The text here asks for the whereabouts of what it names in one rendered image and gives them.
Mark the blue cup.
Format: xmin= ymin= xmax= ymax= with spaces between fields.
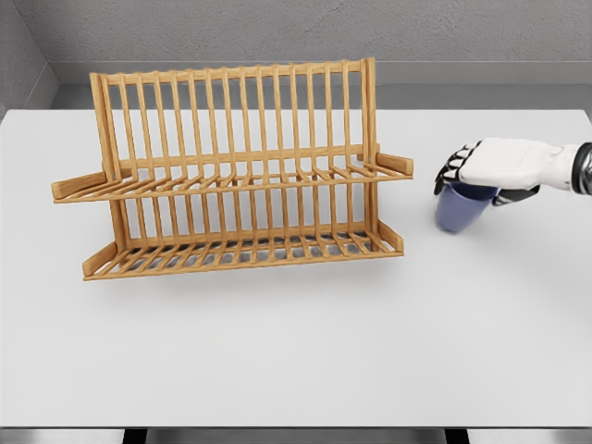
xmin=435 ymin=180 xmax=501 ymax=235

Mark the wooden two-tier dish rack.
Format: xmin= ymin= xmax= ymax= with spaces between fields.
xmin=50 ymin=56 xmax=414 ymax=282

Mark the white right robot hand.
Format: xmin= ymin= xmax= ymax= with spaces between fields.
xmin=433 ymin=137 xmax=558 ymax=207

